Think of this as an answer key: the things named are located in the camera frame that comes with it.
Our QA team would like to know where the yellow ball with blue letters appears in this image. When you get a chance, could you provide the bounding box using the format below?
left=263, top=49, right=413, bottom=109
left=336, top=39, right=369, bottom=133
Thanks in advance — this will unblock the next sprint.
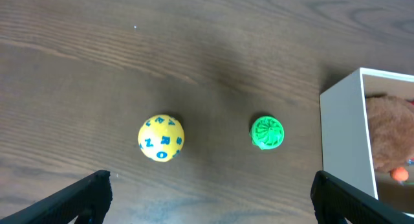
left=137, top=115, right=185, bottom=162

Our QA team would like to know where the green ridged ball toy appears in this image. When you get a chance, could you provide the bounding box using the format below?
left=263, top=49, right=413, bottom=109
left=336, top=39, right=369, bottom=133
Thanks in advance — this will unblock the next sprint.
left=249, top=116, right=285, bottom=150

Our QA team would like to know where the brown plush toy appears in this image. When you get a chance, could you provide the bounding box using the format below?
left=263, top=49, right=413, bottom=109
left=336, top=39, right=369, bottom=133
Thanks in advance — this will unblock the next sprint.
left=365, top=95, right=413, bottom=174

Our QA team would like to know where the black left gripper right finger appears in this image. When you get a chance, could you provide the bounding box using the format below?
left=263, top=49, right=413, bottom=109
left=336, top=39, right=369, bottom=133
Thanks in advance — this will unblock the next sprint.
left=310, top=170, right=413, bottom=224

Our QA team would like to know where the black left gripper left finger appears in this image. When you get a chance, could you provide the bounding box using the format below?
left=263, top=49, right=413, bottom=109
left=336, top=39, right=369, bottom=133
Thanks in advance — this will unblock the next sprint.
left=1, top=170, right=113, bottom=224

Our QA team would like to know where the white cardboard box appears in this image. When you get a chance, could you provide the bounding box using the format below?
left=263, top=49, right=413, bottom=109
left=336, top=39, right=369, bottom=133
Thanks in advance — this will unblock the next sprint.
left=320, top=68, right=413, bottom=216

